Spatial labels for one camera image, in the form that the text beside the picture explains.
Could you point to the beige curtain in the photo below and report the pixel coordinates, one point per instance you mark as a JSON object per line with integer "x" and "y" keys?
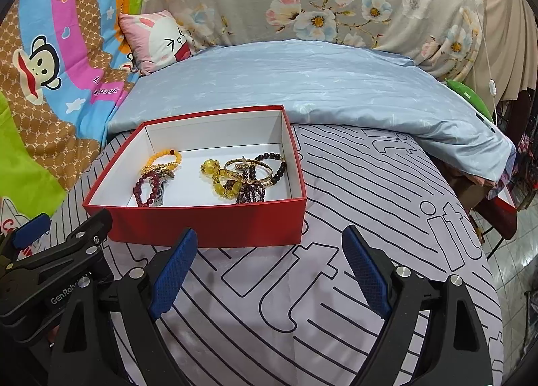
{"x": 512, "y": 33}

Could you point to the silver hair clip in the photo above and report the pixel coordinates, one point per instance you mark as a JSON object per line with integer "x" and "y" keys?
{"x": 162, "y": 195}

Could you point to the gold bangle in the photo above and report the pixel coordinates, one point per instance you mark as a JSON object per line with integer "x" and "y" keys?
{"x": 264, "y": 178}

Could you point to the pink rabbit cushion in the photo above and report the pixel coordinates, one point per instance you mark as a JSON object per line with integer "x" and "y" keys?
{"x": 159, "y": 39}

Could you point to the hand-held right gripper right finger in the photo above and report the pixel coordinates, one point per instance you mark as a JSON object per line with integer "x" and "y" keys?
{"x": 365, "y": 272}

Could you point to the red stool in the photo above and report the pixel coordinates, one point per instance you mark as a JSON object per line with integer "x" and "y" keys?
{"x": 504, "y": 214}

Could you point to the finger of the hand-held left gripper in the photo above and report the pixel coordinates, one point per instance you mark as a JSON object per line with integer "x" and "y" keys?
{"x": 92, "y": 224}
{"x": 31, "y": 227}

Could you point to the green plush toy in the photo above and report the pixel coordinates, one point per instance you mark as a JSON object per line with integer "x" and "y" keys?
{"x": 462, "y": 90}

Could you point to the red cardboard box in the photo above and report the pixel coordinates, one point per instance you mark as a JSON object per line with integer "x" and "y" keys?
{"x": 210, "y": 222}

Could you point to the colourful cartoon monkey blanket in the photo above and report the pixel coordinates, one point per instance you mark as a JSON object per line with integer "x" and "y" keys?
{"x": 54, "y": 96}

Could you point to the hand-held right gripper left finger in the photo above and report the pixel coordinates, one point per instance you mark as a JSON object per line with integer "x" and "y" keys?
{"x": 174, "y": 272}

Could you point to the lilac striped bedsheet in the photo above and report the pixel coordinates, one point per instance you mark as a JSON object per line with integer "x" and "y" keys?
{"x": 336, "y": 184}

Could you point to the light blue quilt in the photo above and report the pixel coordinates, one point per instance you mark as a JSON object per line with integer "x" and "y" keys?
{"x": 336, "y": 79}

